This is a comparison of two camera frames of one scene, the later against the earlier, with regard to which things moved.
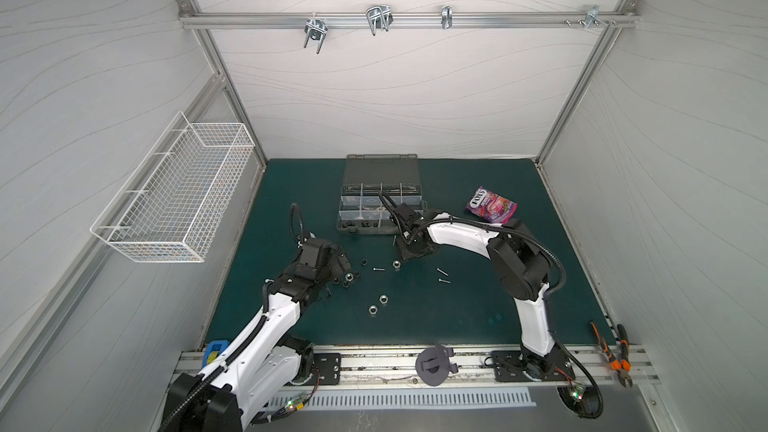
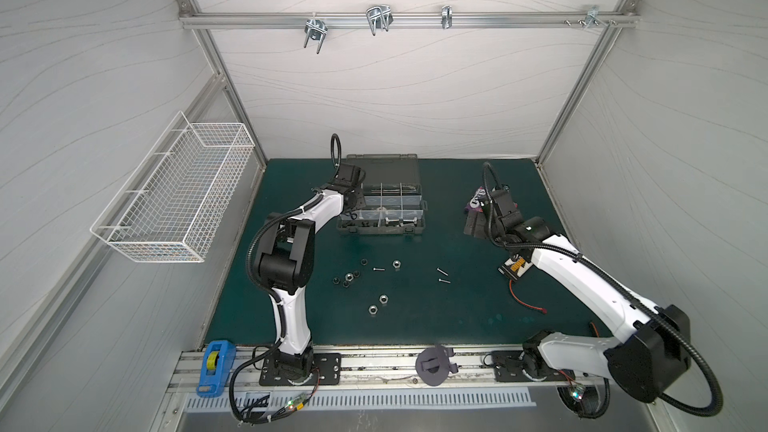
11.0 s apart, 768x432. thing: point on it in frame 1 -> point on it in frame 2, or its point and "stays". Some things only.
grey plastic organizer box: [361, 209] stays
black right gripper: [405, 237] -> [498, 204]
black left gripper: [337, 268] -> [360, 198]
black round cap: [433, 365] stays
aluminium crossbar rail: [589, 19] stays
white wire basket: [168, 209] stays
